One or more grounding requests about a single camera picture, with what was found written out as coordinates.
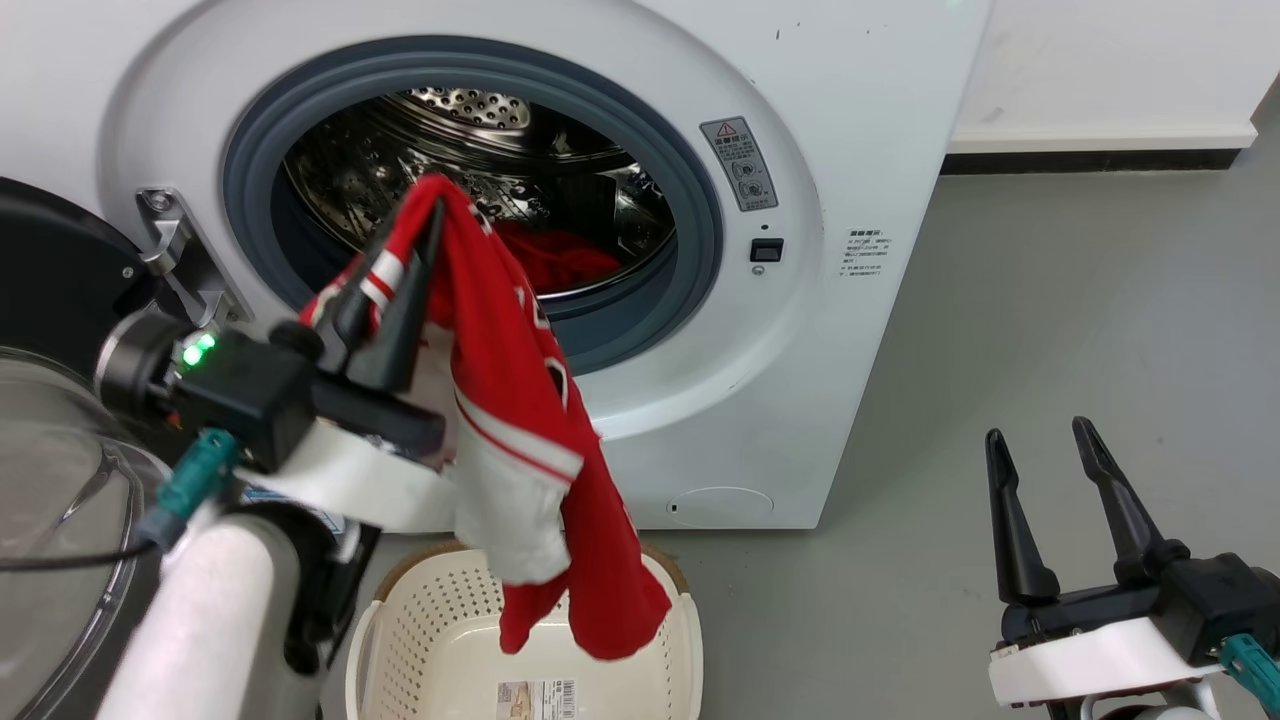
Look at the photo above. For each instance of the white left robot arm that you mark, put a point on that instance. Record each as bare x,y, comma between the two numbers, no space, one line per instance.
200,620

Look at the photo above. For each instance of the steel washing machine drum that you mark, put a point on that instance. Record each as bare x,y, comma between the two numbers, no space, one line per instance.
450,150

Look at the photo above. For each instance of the white front-load washing machine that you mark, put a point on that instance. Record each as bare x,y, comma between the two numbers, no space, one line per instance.
850,100

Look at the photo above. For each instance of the round glass washing machine door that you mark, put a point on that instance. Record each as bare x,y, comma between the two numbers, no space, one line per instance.
50,480

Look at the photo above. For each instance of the small printed text label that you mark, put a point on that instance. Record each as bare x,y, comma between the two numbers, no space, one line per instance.
866,252

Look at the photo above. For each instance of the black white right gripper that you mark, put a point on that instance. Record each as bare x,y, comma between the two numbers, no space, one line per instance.
1100,650

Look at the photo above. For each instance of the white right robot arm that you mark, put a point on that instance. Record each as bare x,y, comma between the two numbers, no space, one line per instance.
1150,712

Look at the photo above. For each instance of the metal door hinge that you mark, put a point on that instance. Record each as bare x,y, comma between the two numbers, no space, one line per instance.
185,260

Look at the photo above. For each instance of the black and white wall baseboard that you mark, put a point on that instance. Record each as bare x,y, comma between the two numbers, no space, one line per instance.
1090,150

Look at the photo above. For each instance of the red and white jersey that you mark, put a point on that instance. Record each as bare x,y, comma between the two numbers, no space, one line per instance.
505,350

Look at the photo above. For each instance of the plain red garment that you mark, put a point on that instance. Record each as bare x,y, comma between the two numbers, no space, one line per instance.
560,260

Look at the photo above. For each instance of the black door latch socket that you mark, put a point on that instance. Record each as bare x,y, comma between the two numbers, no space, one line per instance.
767,250

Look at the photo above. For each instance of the grey warning sticker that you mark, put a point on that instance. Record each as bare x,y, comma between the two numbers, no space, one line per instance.
740,165

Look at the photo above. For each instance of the cream perforated laundry basket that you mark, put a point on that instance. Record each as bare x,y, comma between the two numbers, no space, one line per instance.
430,640

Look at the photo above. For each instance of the barcode label on basket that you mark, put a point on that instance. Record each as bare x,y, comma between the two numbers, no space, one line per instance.
537,700

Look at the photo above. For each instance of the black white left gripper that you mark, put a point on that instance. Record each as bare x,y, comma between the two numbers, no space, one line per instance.
255,395

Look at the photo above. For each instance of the grey rubber door gasket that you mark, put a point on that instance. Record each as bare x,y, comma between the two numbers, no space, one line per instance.
692,220

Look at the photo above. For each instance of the round drain filter cover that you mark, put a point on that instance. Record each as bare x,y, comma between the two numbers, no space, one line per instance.
720,507

